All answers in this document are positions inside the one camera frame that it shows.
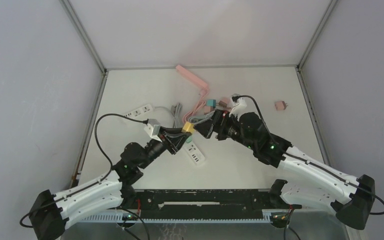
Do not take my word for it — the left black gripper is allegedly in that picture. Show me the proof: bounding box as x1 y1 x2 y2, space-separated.
138 126 190 170

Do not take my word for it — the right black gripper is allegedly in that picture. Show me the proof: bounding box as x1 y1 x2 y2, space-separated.
194 108 257 151

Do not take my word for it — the yellow plug adapter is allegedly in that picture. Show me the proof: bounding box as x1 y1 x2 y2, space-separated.
181 121 195 134

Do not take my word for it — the white power strip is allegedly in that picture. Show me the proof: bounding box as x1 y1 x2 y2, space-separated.
122 103 154 119
182 140 206 166

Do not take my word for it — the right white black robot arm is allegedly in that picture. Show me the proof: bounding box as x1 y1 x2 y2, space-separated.
194 94 384 230

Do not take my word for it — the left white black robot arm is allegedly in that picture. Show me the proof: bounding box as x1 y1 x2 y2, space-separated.
19 119 194 240

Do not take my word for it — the pink plug adapter centre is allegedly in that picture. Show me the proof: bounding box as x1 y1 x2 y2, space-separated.
203 105 214 115

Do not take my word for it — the teal plug adapter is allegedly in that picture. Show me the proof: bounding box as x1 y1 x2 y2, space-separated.
205 99 217 109

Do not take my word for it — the brown pink plug adapter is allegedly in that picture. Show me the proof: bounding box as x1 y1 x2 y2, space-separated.
218 97 231 108

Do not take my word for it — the pink plug adapter right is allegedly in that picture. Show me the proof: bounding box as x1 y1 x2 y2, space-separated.
274 100 288 111

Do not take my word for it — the pink power strip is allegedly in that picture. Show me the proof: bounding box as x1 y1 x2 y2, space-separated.
175 64 209 92

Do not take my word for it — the grey coiled cable right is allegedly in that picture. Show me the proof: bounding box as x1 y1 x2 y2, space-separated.
188 110 217 125

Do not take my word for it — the grey coiled cable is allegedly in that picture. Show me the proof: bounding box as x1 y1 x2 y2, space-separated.
188 110 217 125
170 102 185 128

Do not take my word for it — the pink coiled cable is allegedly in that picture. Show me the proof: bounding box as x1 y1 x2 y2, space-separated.
182 89 210 125

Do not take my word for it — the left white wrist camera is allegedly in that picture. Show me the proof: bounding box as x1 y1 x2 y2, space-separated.
144 118 162 142

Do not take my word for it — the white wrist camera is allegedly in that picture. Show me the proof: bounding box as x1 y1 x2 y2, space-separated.
227 94 247 118
144 118 162 142

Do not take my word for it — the grey coiled cable left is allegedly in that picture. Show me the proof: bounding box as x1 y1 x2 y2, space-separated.
170 102 185 128

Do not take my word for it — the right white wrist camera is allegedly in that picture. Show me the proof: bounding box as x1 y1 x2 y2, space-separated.
227 94 247 118

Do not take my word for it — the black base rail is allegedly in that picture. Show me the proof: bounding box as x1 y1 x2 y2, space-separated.
118 189 290 219

